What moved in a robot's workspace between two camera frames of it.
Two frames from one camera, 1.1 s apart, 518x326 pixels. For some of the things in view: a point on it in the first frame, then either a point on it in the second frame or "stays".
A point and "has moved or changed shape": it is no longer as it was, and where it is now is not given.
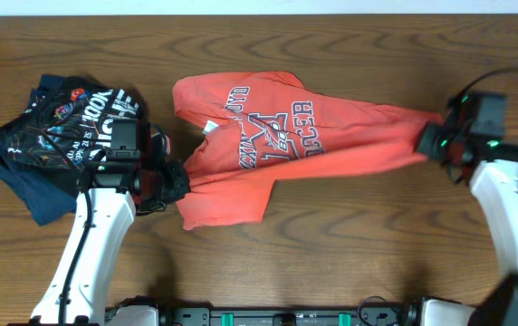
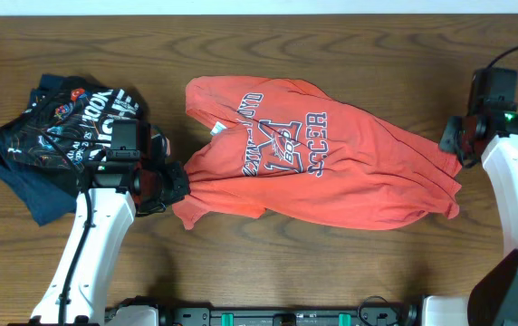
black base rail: [395, 315] stays
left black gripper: [181, 185] stays
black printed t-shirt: [68, 122] stays
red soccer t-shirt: [255, 131] has moved or changed shape
